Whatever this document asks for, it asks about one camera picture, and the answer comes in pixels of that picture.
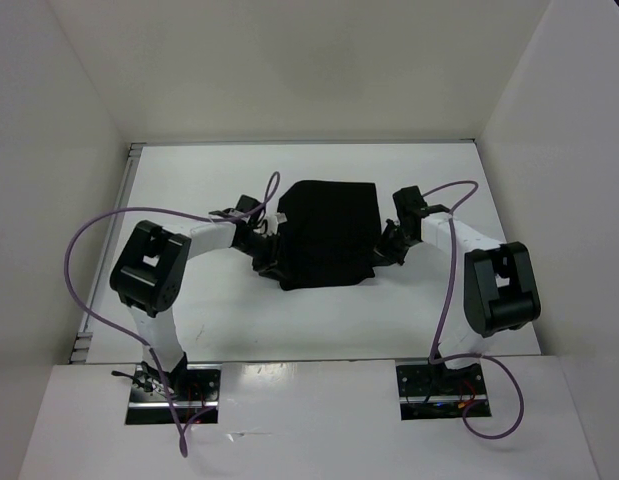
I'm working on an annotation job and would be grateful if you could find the black skirt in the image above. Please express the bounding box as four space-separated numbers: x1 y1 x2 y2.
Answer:
277 180 381 291

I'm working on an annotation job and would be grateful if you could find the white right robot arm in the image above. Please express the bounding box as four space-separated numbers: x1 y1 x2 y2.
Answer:
374 186 541 393

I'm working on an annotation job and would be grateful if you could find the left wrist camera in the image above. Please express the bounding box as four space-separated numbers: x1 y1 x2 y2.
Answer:
265 212 287 227

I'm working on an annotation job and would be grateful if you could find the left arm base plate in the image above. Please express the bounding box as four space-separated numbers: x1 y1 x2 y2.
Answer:
120 363 221 426

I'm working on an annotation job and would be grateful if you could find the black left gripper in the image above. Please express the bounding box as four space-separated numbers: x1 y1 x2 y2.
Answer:
234 231 293 284

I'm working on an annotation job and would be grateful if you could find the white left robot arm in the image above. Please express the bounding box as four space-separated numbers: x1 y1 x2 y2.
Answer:
110 195 287 400

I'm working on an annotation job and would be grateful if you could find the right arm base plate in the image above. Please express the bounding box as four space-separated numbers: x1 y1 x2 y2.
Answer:
395 360 491 420

